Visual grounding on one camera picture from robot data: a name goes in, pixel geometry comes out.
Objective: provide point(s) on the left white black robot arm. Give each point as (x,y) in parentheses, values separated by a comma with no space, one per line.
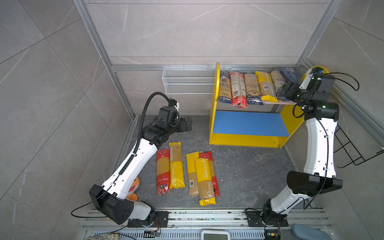
(110,198)

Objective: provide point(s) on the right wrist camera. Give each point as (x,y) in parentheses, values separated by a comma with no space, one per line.
(309,74)

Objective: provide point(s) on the red label spaghetti bag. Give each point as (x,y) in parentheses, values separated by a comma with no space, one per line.
(238,89)

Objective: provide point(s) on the blue Sankara spaghetti bag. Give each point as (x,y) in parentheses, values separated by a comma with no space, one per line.
(225,95)

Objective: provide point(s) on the yellow end spaghetti bag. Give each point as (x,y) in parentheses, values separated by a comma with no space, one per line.
(267,89)

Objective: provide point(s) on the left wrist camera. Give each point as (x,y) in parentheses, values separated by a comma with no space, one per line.
(175,104)

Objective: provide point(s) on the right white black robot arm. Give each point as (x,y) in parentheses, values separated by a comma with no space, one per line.
(321,116)

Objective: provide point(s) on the plain yellow top spaghetti bag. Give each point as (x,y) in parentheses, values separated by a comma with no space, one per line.
(192,174)

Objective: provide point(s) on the blue trim spaghetti bag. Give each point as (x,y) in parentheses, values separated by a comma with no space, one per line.
(279,81)

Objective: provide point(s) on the yellow label spaghetti bag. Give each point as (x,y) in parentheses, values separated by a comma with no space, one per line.
(176,166)

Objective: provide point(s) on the thin red spaghetti bag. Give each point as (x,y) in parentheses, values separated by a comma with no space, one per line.
(209,156)

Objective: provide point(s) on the blue Barilla spaghetti box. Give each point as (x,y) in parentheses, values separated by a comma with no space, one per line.
(291,75)

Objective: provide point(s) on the yellow Pastatime spaghetti bag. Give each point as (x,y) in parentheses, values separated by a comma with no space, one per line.
(205,183)

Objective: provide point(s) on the orange plush toy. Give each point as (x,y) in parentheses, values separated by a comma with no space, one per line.
(131,194)

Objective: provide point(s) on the white wire mesh basket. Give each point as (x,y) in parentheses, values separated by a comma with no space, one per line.
(189,80)

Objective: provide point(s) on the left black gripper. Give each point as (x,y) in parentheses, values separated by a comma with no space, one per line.
(182,126)

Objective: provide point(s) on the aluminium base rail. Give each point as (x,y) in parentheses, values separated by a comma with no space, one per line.
(188,224)

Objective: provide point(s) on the dark blue end spaghetti bag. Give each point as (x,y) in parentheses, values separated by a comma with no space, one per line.
(253,93)

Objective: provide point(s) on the yellow pink blue wooden shelf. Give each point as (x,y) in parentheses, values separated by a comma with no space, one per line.
(232,126)

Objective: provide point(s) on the black wire hook rack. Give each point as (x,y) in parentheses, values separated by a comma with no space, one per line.
(349,149)

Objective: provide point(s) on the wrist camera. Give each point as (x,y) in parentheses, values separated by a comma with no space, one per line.
(309,74)
(175,104)

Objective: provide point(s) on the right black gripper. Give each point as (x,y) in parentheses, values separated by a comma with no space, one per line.
(291,88)

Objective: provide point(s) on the white digital scale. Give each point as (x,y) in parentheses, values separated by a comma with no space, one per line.
(215,235)

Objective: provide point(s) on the blue grey cloth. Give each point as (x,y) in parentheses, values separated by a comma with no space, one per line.
(306,233)

